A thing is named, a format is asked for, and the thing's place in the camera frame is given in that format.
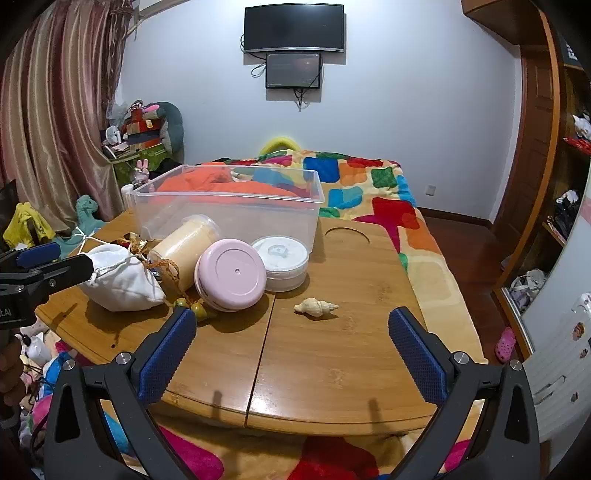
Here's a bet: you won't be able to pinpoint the white sandals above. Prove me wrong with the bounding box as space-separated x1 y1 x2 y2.
508 269 548 305

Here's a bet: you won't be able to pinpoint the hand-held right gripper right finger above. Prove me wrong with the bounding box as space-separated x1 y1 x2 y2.
387 308 542 480

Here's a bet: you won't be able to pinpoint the cream cylindrical jar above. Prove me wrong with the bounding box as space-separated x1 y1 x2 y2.
148 215 222 294

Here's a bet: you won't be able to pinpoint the person's left hand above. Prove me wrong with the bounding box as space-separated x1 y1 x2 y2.
0 333 24 418

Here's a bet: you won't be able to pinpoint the pile of plush toys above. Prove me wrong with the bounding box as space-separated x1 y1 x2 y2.
18 323 134 467

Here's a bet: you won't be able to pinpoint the green dinosaur toy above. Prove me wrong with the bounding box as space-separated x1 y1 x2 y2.
74 194 109 232

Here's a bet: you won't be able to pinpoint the wooden desktop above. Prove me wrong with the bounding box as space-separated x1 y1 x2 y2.
34 210 485 437

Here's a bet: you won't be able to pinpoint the yellow cloth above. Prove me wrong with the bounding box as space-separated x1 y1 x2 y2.
2 202 51 247

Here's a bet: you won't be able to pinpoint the orange padded jacket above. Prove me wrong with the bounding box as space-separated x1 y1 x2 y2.
154 161 305 206

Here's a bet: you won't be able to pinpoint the colourful patchwork blanket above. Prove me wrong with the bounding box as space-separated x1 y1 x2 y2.
106 150 490 480

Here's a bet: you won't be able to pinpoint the red patchwork box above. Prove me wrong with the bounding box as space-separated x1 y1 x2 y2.
120 99 162 139

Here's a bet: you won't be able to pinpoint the wooden wardrobe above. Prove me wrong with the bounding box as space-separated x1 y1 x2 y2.
462 0 591 365

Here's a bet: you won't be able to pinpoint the pink striped curtain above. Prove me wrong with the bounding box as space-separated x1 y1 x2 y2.
0 0 144 222

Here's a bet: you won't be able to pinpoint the clear plastic storage box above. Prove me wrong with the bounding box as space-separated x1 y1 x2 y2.
126 165 326 254

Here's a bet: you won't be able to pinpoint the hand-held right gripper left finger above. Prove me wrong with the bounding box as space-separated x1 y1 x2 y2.
44 306 198 480

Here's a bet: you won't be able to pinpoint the black wall television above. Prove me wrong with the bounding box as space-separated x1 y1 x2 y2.
243 4 345 54

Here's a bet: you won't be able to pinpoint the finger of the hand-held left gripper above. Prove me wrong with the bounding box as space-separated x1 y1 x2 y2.
0 241 62 278
18 254 96 302

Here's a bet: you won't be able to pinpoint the cream seashell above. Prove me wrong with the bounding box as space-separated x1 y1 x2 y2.
294 298 340 319

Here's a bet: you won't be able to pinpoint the beaded cord ornament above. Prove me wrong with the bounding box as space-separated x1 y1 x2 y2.
145 258 218 324

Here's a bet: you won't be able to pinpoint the white round powder puff container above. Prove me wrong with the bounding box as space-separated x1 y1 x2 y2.
250 235 309 292

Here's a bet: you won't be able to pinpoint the small black wall monitor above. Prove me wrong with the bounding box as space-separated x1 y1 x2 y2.
265 52 322 90

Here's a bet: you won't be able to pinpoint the pink round case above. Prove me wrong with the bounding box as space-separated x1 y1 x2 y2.
194 239 269 312

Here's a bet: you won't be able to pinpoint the green patterned box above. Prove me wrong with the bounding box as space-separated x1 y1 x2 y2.
111 143 171 185

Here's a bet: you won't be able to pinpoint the white cabinet with stickers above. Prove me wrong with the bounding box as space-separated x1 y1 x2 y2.
522 180 591 444

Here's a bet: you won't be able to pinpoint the dark panel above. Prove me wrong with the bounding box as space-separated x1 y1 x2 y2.
0 180 19 217

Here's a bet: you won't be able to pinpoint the pink clog shoe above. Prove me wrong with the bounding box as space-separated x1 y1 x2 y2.
495 327 517 364

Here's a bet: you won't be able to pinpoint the yellow foam ring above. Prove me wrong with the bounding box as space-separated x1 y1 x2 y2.
259 136 301 155

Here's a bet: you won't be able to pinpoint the gold ribbon bow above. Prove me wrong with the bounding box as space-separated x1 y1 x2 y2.
122 232 160 259

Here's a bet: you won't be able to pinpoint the white drawstring pouch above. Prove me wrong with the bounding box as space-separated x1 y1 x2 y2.
76 244 167 312

